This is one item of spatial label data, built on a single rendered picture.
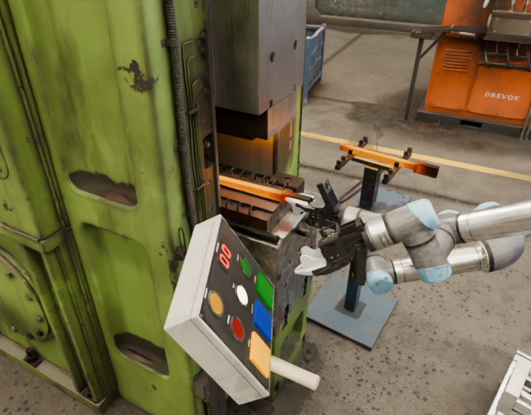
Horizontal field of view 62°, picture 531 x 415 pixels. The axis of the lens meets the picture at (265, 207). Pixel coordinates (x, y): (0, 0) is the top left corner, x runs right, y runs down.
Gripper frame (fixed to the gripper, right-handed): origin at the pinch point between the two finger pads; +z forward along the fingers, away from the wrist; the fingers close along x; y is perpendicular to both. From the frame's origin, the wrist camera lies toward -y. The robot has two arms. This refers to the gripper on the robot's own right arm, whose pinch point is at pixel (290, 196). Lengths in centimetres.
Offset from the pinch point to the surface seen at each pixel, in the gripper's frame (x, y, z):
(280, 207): -2.2, 3.9, 2.6
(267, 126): -12.2, -30.1, 2.4
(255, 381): -69, 1, -24
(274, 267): -15.9, 18.9, -2.2
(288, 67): 0.9, -43.5, 2.1
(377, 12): 750, 73, 172
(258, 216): -11.6, 3.3, 5.9
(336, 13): 746, 80, 250
